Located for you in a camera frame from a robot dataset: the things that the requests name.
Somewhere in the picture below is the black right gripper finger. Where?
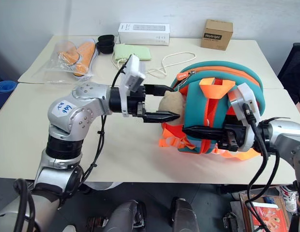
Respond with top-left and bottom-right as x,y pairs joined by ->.
182,126 -> 226,141

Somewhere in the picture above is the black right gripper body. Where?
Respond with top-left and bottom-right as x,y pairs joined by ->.
217,124 -> 248,152

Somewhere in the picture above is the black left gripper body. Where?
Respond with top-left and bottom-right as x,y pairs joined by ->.
127,86 -> 148,119

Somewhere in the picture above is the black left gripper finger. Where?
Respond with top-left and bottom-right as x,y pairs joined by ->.
141,110 -> 181,124
144,84 -> 175,97

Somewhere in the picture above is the tan plush toy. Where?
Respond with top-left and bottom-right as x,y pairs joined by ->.
158,90 -> 187,126

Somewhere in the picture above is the orange and teal backpack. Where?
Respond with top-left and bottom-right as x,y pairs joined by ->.
158,61 -> 264,162

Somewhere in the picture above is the long white box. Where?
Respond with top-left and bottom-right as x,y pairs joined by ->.
117,23 -> 171,46

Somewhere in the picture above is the brown cardboard box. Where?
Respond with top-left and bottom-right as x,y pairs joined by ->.
200,19 -> 234,51

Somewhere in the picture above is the red printed box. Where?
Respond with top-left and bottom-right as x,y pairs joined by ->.
239,192 -> 291,232

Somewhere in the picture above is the light green pouch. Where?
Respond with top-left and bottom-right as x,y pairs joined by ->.
113,43 -> 152,62

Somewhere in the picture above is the black round cup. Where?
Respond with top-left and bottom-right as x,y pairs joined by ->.
95,42 -> 115,55
97,34 -> 115,45

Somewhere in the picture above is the orange shoe insole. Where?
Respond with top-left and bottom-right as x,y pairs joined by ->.
73,41 -> 96,77
57,47 -> 80,68

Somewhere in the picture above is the white sneaker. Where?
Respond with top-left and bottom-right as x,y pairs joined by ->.
279,184 -> 298,214

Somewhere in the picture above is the metal latch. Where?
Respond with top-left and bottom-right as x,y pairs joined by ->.
222,211 -> 239,229

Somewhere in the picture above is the dark grey rounded shape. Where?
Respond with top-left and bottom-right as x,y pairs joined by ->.
170,197 -> 200,232
104,199 -> 147,232

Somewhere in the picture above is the clear plastic bag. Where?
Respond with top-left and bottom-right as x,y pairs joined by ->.
31,38 -> 98,85

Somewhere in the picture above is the black office chair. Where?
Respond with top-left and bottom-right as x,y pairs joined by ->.
277,43 -> 300,102

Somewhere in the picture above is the blue rolled mat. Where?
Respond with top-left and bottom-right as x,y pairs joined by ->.
0,81 -> 19,94

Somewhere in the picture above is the white cord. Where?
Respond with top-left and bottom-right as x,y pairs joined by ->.
147,51 -> 197,78

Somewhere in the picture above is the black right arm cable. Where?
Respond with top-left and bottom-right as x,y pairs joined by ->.
241,102 -> 281,232

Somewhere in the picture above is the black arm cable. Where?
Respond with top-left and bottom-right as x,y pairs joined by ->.
79,61 -> 129,184
241,102 -> 281,232

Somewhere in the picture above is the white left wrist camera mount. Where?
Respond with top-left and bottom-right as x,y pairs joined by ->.
118,54 -> 146,118

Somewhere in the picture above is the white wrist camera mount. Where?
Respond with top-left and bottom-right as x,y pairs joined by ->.
228,83 -> 261,153
118,54 -> 146,118

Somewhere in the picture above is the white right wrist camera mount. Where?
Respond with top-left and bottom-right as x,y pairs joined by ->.
228,83 -> 261,153

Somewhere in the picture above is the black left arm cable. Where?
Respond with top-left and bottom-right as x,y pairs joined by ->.
79,61 -> 129,184

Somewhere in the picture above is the thick black shoulder cable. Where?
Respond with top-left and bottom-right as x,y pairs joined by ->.
13,178 -> 36,232

